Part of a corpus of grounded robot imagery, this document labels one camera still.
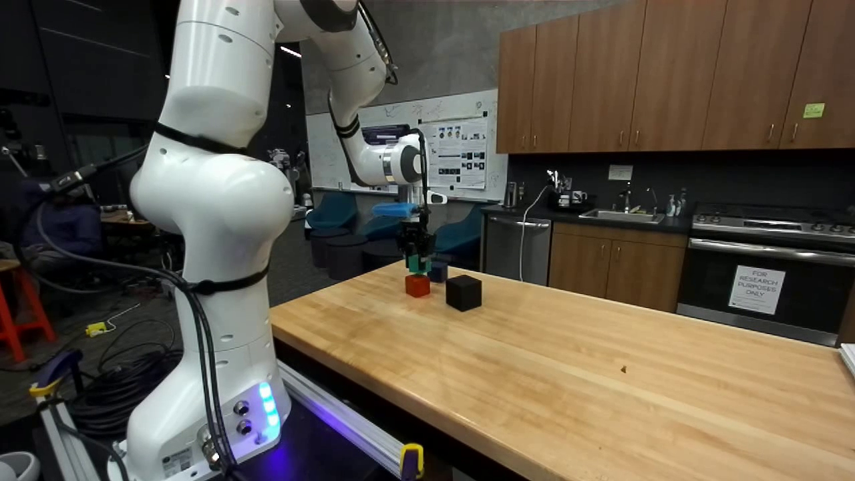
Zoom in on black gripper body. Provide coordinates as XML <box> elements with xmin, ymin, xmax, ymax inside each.
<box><xmin>395</xmin><ymin>214</ymin><xmax>442</xmax><ymax>247</ymax></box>

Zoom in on black cube block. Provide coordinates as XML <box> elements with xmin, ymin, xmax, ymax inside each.
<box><xmin>444</xmin><ymin>272</ymin><xmax>486</xmax><ymax>314</ymax></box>

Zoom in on blue chair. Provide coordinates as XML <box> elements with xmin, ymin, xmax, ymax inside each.
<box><xmin>308</xmin><ymin>193</ymin><xmax>360</xmax><ymax>240</ymax></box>
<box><xmin>359</xmin><ymin>218</ymin><xmax>404</xmax><ymax>247</ymax></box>
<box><xmin>432</xmin><ymin>207</ymin><xmax>483</xmax><ymax>268</ymax></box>

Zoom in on stainless steel dishwasher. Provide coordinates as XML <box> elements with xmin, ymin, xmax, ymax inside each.
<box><xmin>483</xmin><ymin>212</ymin><xmax>556</xmax><ymax>287</ymax></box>

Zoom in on dark coffee maker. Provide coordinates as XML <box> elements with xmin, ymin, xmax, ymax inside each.
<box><xmin>542</xmin><ymin>167</ymin><xmax>595</xmax><ymax>218</ymax></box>

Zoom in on brown wooden base cabinet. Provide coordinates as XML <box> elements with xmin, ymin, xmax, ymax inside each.
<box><xmin>547</xmin><ymin>220</ymin><xmax>690</xmax><ymax>314</ymax></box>

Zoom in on steel sink with faucet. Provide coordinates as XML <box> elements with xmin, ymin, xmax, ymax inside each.
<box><xmin>576</xmin><ymin>180</ymin><xmax>669</xmax><ymax>228</ymax></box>

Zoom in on yellow black clamp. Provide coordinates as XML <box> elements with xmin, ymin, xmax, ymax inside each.
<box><xmin>395</xmin><ymin>441</ymin><xmax>428</xmax><ymax>481</ymax></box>

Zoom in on white paper sign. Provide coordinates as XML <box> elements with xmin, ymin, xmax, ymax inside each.
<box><xmin>727</xmin><ymin>263</ymin><xmax>788</xmax><ymax>318</ymax></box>

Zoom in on seated person with cap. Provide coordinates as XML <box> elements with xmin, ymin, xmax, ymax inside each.
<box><xmin>15</xmin><ymin>195</ymin><xmax>104</xmax><ymax>272</ymax></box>

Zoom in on black stainless oven range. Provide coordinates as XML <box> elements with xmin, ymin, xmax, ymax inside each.
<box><xmin>675</xmin><ymin>208</ymin><xmax>855</xmax><ymax>347</ymax></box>

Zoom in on blue yellow clamp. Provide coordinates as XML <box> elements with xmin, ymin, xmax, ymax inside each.
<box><xmin>23</xmin><ymin>347</ymin><xmax>86</xmax><ymax>410</ymax></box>

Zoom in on red stool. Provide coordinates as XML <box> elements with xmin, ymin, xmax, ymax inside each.
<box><xmin>0</xmin><ymin>258</ymin><xmax>58</xmax><ymax>366</ymax></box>

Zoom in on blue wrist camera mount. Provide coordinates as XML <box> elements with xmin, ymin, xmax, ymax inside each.
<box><xmin>379</xmin><ymin>201</ymin><xmax>423</xmax><ymax>224</ymax></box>

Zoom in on white wall poster board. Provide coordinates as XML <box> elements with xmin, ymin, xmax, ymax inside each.
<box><xmin>305</xmin><ymin>85</ymin><xmax>510</xmax><ymax>204</ymax></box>

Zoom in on aluminium frame rail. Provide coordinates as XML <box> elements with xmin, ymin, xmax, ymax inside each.
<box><xmin>272</xmin><ymin>358</ymin><xmax>413</xmax><ymax>481</ymax></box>

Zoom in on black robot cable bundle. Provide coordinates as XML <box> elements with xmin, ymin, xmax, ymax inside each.
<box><xmin>23</xmin><ymin>239</ymin><xmax>236</xmax><ymax>470</ymax></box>

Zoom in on brown wooden wall cabinets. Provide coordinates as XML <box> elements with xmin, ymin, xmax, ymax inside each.
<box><xmin>494</xmin><ymin>0</ymin><xmax>855</xmax><ymax>157</ymax></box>

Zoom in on coiled black cable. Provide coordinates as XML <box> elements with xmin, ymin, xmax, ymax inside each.
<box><xmin>67</xmin><ymin>340</ymin><xmax>181</xmax><ymax>441</ymax></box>

